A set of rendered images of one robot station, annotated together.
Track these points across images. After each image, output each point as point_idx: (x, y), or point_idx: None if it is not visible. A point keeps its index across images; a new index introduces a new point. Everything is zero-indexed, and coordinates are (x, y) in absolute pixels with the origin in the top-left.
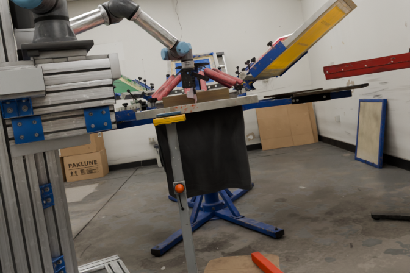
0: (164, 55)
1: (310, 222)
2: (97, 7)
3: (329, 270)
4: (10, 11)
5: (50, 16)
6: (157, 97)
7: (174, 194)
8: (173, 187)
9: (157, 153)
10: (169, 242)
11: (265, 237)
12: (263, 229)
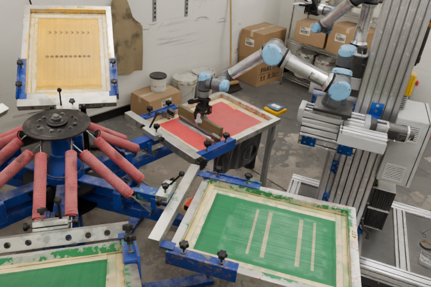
0: (229, 86)
1: (99, 209)
2: (290, 52)
3: (177, 182)
4: (365, 65)
5: None
6: (140, 173)
7: (251, 166)
8: (252, 163)
9: None
10: (194, 274)
11: (140, 225)
12: (137, 222)
